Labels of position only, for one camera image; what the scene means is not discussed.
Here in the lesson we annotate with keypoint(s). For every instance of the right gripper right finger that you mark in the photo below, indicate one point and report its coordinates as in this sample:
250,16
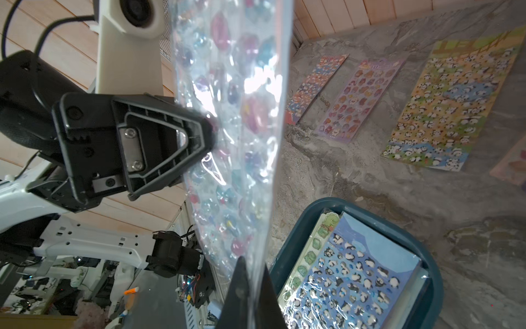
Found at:
268,313

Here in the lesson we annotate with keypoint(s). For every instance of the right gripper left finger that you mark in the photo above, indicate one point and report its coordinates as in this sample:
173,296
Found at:
235,311

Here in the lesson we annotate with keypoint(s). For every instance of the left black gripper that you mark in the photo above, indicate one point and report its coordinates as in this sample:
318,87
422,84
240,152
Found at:
98,145

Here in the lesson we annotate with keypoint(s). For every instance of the blue penguin sticker sheet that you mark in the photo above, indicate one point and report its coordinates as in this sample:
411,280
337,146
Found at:
362,280

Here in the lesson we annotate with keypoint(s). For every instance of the translucent bubble sticker sheet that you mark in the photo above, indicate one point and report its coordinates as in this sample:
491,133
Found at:
231,62

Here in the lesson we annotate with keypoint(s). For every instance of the teal storage tray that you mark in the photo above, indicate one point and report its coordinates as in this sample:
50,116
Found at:
428,307

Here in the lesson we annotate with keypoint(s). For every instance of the cat sticker sheet pink blue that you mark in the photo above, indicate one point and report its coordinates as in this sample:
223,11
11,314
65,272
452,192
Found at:
311,87

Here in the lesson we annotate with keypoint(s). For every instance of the yellow green sticker sheet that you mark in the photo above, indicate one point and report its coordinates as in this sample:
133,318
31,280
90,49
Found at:
452,100

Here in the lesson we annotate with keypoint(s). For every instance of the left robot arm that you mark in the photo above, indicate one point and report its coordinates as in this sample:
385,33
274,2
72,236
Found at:
37,232

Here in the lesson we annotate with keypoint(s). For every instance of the green sticker sheet in tray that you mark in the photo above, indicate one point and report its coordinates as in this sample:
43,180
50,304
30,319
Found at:
301,252

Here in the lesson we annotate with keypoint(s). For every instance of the bottom sticker sheet in tray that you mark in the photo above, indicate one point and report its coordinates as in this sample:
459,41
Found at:
511,168

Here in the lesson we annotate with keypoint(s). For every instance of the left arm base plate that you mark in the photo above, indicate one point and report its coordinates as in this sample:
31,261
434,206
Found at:
196,289

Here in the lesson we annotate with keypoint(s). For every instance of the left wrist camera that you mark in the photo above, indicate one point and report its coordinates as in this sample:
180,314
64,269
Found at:
128,55

